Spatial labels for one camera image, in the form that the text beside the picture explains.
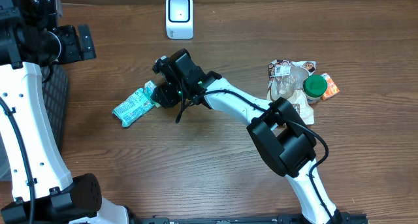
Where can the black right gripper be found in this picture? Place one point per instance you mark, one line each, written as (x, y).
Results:
(169, 96)

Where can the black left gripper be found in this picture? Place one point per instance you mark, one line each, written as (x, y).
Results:
(74, 43)

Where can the teal white tissue pack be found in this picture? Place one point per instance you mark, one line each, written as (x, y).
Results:
(148, 90)

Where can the light green wet wipes pack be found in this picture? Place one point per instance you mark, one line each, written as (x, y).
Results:
(134, 107)

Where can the brown white snack pouch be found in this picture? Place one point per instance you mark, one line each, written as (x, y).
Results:
(286, 80)

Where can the green lid seasoning jar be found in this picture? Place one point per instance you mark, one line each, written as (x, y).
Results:
(314, 87)

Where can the orange tissue pack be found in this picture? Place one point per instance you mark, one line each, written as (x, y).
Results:
(332, 88)

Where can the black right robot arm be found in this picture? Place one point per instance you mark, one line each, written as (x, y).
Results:
(283, 140)

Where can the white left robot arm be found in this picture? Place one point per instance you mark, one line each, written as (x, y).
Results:
(43, 188)

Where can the white barcode scanner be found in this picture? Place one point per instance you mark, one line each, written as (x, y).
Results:
(179, 19)

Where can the grey plastic mesh basket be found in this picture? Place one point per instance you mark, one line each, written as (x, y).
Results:
(55, 94)

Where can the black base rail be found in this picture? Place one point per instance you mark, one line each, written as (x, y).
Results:
(345, 218)

